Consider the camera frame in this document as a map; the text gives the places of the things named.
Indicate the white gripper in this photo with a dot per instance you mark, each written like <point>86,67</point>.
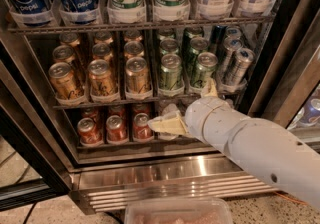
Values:
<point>199,115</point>

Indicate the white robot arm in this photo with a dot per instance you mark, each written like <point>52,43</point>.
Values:
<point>260,147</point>

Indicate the front right orange can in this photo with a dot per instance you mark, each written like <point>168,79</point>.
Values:
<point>141,130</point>

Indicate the orange can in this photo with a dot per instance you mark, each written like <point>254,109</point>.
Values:
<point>89,132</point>
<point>116,129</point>
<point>141,130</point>

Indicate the second row right green can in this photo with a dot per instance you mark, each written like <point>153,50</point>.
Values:
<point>197,45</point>

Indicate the second row green can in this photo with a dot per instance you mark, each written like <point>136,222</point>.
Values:
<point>169,46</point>
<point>197,45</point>

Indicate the second row left green can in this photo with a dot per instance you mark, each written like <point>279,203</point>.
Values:
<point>169,46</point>

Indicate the front right gold can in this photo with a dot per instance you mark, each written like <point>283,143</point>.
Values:
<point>137,75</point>

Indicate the front silver slim can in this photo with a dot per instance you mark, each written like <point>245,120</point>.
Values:
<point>240,62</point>

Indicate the silver slim can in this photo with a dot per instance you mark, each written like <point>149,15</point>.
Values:
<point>226,50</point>
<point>240,62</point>

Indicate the front middle orange can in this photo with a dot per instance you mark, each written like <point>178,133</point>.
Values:
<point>116,129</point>

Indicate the second row right gold can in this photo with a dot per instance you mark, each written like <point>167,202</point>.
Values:
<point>133,49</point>

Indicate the second row gold can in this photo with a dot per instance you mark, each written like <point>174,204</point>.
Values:
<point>103,51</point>
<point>65,53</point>
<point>133,49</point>

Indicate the front middle gold can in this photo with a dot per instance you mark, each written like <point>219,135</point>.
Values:
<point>101,77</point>

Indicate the front left orange can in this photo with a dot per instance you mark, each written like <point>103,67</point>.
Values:
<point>89,132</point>

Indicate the second row middle gold can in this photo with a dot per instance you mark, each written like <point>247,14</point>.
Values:
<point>103,51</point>

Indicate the stainless steel fridge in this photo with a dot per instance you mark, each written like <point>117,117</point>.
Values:
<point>284,35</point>

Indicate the blue can behind glass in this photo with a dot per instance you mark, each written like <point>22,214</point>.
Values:
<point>311,112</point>

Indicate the front left gold can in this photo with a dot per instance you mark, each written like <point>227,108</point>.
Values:
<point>65,82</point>

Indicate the second row left gold can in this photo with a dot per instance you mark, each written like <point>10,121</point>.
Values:
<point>65,53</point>

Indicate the open glass fridge door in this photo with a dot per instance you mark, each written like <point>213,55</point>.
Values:
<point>20,154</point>

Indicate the left water bottle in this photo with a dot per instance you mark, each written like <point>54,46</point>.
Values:
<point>168,109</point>

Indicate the clear plastic food container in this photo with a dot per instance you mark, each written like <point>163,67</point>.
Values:
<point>178,211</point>

